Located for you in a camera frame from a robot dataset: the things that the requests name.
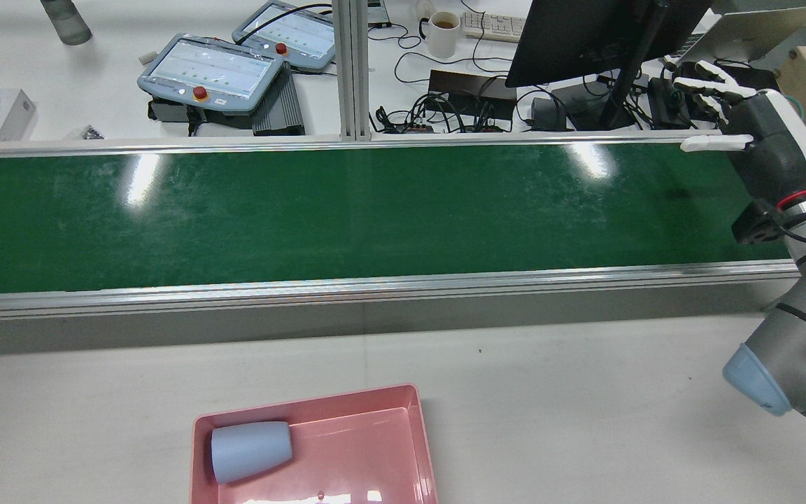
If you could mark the green conveyor belt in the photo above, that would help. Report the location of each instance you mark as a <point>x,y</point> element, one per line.
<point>375,210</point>

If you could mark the white cardboard box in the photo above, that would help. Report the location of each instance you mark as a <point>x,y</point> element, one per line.
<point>17,115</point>

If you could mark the blue plastic cup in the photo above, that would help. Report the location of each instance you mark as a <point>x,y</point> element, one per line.
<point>249,451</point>

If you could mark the black monitor stand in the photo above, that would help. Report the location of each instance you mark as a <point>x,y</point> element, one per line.
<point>630,63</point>

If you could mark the black Huawei monitor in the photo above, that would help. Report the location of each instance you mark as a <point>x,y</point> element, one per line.
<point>571,35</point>

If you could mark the red plastic box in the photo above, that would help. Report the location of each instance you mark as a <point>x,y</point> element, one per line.
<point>361,455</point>

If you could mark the silver laptop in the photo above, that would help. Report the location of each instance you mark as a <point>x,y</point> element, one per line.
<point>753,35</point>

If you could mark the clear bag of screws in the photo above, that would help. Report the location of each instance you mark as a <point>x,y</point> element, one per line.
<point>85,133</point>

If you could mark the small white tube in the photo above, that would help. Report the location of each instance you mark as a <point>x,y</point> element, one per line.
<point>147,57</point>

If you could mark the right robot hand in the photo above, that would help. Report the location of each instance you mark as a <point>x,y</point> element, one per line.
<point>774,147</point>

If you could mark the grey cylindrical post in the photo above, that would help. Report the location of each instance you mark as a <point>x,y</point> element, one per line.
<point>67,21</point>

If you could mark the grey blue teach pendant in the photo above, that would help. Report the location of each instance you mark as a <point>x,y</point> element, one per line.
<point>214,70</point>
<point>298,35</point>

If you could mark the black power adapter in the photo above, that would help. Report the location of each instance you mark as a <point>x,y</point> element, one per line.
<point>546,113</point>

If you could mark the aluminium profile post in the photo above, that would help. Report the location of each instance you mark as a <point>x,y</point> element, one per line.
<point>352,70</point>

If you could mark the white coffee mug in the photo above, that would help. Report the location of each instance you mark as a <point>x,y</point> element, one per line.
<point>443,35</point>

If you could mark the white keyboard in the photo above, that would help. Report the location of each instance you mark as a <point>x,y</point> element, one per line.
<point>494,24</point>

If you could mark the aluminium conveyor side rail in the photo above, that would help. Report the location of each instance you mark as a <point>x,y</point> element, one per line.
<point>375,287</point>
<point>235,145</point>

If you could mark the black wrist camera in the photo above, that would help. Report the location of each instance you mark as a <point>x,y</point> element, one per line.
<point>753,224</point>

